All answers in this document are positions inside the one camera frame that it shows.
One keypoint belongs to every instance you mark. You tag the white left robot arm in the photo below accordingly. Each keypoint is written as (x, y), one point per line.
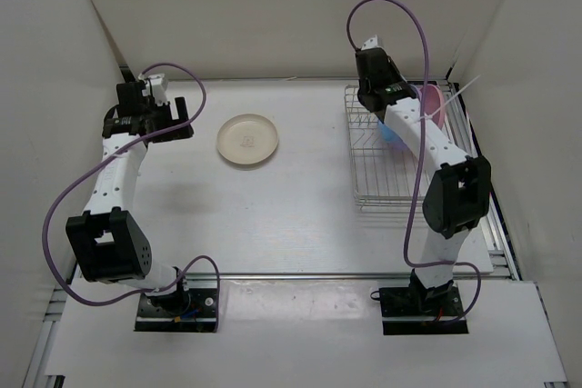
(108, 243)

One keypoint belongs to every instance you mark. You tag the metal wire dish rack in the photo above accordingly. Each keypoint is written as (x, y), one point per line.
(383, 173)

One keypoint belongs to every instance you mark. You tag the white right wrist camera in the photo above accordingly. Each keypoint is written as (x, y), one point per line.
(372, 43)

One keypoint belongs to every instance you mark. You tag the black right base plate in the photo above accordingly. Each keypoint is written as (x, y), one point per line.
(401, 314)

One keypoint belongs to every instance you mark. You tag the cream bear plate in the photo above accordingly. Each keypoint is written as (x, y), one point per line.
(247, 141)

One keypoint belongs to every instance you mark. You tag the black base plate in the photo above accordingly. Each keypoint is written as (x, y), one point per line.
(401, 314)
(192, 308)

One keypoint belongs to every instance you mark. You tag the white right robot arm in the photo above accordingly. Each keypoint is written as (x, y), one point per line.
(458, 193)

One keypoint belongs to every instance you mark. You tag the white zip tie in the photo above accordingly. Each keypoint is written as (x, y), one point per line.
(448, 99)

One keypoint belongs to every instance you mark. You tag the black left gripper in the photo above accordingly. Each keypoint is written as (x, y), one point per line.
(182, 133)

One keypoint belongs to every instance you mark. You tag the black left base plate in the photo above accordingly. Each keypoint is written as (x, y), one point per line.
(192, 308)

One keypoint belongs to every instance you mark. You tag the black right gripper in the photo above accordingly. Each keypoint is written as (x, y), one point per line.
(395, 72)

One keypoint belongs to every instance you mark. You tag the blue plate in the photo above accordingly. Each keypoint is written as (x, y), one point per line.
(387, 134)

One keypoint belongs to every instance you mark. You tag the pink plate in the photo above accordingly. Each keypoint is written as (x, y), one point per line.
(434, 103)

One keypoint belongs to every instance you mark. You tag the purple plate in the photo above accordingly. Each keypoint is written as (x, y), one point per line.
(402, 145)

